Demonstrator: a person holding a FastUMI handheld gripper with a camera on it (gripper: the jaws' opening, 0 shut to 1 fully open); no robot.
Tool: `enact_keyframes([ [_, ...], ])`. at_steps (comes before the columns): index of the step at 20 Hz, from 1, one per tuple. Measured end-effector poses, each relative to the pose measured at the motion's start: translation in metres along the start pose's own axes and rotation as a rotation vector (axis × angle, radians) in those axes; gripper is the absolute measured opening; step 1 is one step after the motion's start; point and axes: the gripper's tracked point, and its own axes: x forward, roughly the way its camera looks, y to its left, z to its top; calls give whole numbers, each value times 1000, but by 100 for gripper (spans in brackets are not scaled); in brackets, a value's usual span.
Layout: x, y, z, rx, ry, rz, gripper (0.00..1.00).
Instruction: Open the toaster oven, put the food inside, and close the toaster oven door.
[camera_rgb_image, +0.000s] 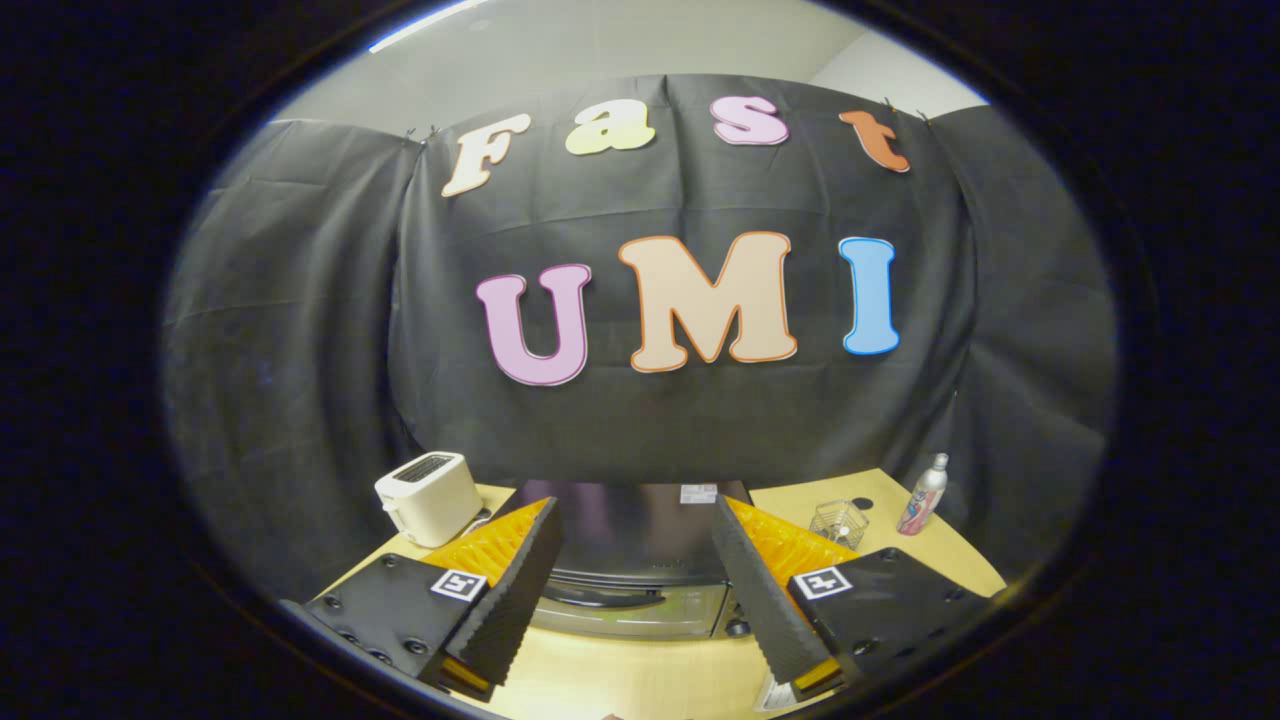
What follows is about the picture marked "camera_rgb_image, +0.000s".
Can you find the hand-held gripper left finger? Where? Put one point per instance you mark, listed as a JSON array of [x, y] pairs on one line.
[[515, 600]]

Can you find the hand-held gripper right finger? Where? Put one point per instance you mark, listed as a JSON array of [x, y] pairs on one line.
[[760, 600]]

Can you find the black toaster oven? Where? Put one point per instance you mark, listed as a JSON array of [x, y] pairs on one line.
[[630, 530]]

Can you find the white pop-up toaster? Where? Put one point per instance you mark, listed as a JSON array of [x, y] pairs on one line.
[[430, 500]]

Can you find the white rectangular dish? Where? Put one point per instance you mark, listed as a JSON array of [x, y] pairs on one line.
[[775, 695]]

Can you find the pink and white bottle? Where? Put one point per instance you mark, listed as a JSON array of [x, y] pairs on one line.
[[922, 500]]

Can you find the black backdrop cloth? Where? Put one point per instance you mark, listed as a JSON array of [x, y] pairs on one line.
[[660, 200]]

